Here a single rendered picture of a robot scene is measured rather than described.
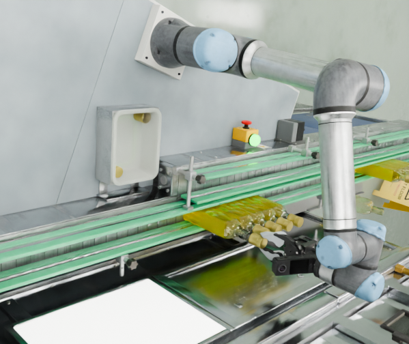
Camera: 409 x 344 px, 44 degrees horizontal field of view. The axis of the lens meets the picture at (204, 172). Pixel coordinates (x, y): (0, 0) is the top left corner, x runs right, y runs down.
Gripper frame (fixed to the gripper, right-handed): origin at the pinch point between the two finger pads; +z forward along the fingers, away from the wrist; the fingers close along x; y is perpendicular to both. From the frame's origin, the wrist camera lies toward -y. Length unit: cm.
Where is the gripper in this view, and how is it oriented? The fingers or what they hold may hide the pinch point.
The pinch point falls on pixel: (261, 241)
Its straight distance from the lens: 149.5
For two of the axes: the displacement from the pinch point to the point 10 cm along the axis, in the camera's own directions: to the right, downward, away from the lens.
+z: -7.0, -2.5, 6.7
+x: 0.6, -9.5, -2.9
